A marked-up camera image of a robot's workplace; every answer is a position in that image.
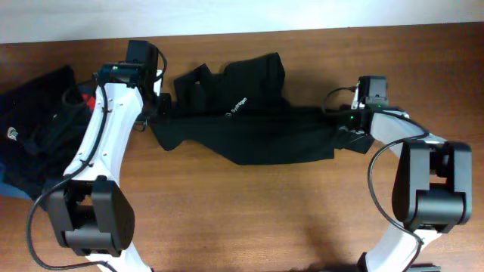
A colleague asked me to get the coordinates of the black polo shirt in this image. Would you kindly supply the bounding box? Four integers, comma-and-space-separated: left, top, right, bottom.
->
150, 52, 374, 165

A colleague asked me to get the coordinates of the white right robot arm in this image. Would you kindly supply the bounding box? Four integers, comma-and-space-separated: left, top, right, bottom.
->
335, 76, 473, 272

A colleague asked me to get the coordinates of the black garment with logo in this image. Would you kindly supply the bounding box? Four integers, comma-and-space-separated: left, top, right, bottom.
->
1, 66, 91, 199

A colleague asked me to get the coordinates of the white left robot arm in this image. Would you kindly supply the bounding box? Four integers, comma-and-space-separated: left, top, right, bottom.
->
33, 40, 166, 271

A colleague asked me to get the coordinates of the red garment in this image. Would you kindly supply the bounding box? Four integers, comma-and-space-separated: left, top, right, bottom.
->
82, 94, 95, 111

